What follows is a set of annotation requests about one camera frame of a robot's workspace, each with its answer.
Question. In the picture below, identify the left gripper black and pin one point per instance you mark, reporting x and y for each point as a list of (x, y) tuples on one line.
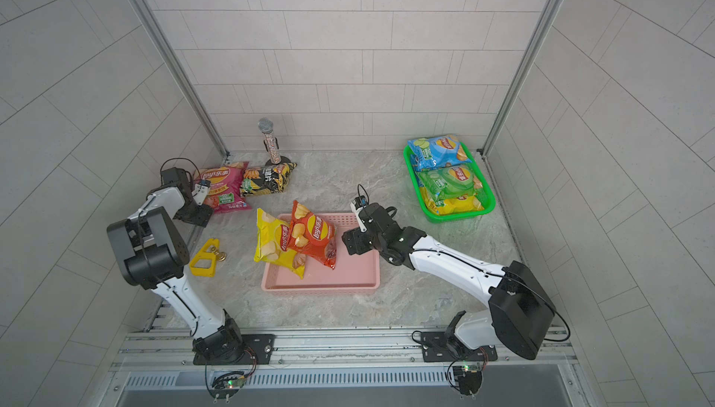
[(203, 216)]

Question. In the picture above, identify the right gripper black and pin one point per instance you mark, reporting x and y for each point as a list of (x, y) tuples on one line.
[(360, 234)]

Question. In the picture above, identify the magenta chips bag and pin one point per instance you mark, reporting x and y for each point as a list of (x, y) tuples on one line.
[(224, 195)]

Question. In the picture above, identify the pink plastic basket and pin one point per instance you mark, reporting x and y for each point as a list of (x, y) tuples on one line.
[(352, 274)]

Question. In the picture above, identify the red chips bag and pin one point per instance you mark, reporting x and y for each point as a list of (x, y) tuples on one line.
[(312, 235)]

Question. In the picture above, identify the black snack bag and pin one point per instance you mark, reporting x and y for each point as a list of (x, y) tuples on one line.
[(266, 180)]

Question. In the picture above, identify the green cucumber chips bag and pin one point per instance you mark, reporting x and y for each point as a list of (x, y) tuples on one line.
[(450, 182)]

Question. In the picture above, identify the yellow chips bag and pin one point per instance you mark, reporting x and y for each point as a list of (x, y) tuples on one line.
[(272, 247), (463, 204)]

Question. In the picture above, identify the light blue chips bag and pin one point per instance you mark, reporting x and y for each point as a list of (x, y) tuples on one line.
[(428, 154)]

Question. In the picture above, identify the green plastic basket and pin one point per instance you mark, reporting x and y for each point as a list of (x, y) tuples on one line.
[(485, 195)]

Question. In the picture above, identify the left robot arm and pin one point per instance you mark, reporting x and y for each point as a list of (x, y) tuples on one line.
[(152, 254)]

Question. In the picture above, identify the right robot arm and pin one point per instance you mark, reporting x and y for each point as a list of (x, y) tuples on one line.
[(519, 312)]

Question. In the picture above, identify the brass knob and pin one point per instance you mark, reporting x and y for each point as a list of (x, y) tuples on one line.
[(220, 256)]

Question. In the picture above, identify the glitter microphone on stand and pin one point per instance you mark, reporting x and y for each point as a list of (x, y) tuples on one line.
[(271, 144)]

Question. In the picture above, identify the right circuit board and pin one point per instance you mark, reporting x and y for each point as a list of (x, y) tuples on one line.
[(467, 380)]

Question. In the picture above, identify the circuit board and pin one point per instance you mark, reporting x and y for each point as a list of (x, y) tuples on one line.
[(467, 380), (224, 387)]

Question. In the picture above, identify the left circuit board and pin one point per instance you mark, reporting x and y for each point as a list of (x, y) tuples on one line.
[(224, 387)]

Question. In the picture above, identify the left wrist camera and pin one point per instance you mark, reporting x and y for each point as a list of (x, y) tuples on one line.
[(181, 181)]

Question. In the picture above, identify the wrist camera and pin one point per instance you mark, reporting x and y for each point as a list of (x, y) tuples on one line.
[(181, 181), (357, 205)]

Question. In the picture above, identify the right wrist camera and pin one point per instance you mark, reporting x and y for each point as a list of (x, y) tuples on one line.
[(357, 205)]

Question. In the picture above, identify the yellow plastic triangle frame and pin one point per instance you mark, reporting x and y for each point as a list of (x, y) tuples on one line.
[(204, 262)]

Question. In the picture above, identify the left corner aluminium post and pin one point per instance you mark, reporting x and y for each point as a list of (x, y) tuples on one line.
[(171, 60)]

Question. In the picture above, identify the corner aluminium post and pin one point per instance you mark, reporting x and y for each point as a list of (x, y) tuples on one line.
[(171, 60), (536, 41)]

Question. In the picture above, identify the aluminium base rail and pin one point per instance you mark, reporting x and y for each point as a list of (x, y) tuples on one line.
[(303, 358)]

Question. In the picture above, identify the right corner aluminium post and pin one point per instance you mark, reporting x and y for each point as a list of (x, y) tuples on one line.
[(536, 41)]

